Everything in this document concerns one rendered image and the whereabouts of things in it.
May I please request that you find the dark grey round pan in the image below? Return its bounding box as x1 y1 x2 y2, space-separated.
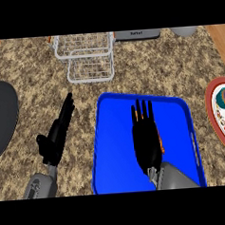
0 79 24 163

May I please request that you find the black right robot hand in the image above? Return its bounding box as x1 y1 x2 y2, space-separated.
129 97 164 177

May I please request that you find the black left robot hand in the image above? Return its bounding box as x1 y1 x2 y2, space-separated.
32 91 80 168

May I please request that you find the red-rimmed patterned plate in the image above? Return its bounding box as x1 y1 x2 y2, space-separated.
203 76 225 159

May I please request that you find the blue plastic tray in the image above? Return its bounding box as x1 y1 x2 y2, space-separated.
84 85 208 196

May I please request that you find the pale grey round container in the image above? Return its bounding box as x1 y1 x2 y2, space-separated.
169 26 198 39

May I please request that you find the white wire tiered basket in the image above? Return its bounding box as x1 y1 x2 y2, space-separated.
47 31 120 86

